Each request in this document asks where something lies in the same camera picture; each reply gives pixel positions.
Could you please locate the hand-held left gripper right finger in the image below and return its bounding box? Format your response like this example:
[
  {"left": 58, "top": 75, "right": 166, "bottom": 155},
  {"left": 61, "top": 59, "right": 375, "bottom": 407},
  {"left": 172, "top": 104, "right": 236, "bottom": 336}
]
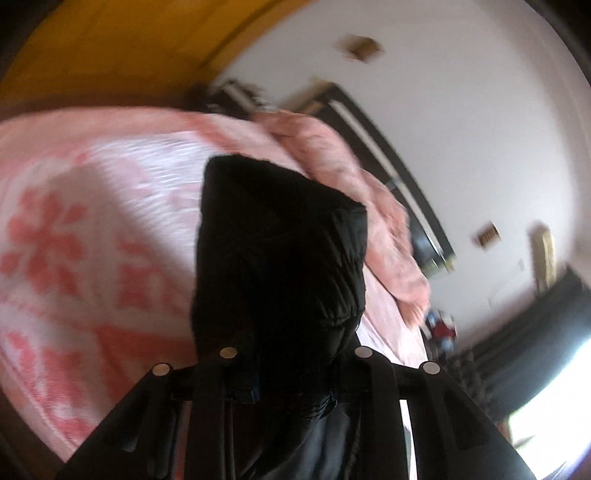
[{"left": 341, "top": 345, "right": 546, "bottom": 480}]

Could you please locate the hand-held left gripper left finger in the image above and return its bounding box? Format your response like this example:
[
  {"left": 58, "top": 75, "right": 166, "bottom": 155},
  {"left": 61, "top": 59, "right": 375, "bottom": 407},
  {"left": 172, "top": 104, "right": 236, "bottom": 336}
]
[{"left": 55, "top": 345, "right": 258, "bottom": 480}]

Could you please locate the black quilted jacket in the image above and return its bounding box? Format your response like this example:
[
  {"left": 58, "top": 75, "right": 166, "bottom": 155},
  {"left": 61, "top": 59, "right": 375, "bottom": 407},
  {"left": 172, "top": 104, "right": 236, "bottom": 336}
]
[{"left": 191, "top": 154, "right": 408, "bottom": 480}]

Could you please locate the dark nightstand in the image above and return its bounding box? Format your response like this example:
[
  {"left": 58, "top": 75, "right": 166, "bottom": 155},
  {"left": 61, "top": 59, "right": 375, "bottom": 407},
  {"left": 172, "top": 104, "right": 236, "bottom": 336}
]
[
  {"left": 187, "top": 82, "right": 262, "bottom": 114},
  {"left": 418, "top": 309, "right": 476, "bottom": 370}
]

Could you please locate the red cloth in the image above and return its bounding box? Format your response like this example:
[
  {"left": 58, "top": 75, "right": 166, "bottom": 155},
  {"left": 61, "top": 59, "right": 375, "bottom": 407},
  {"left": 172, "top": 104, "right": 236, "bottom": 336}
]
[{"left": 431, "top": 320, "right": 459, "bottom": 341}]

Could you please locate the dark curtain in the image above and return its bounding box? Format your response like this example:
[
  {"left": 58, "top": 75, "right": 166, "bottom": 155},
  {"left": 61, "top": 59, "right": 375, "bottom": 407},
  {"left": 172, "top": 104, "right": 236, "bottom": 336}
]
[{"left": 455, "top": 265, "right": 591, "bottom": 418}]

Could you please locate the dark wooden headboard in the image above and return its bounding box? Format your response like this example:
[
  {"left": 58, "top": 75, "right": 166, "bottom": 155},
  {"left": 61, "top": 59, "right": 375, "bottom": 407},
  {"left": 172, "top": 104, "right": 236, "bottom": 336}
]
[{"left": 212, "top": 80, "right": 459, "bottom": 278}]

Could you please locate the pink printed blanket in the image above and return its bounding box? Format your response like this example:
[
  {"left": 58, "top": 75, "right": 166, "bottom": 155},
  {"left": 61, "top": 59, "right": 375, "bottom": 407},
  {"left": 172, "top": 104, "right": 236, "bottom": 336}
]
[{"left": 0, "top": 106, "right": 426, "bottom": 468}]

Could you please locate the pink duvet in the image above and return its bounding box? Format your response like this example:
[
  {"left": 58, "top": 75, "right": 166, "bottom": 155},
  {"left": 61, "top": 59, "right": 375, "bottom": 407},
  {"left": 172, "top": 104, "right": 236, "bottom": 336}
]
[{"left": 252, "top": 111, "right": 433, "bottom": 325}]

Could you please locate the yellow wooden wardrobe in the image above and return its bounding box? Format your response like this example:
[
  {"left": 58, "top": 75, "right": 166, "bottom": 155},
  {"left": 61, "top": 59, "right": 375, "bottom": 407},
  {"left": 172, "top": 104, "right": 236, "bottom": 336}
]
[{"left": 0, "top": 0, "right": 298, "bottom": 121}]

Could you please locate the brown wall ornament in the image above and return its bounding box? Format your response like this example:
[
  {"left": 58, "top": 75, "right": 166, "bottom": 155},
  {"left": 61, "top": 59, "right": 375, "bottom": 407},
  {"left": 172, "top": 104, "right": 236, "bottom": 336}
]
[
  {"left": 339, "top": 34, "right": 385, "bottom": 61},
  {"left": 475, "top": 222, "right": 502, "bottom": 246}
]

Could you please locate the yellow wall hanging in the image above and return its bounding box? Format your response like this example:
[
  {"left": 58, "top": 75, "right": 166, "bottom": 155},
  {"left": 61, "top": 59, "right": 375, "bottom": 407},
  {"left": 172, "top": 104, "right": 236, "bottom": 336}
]
[{"left": 529, "top": 224, "right": 558, "bottom": 292}]

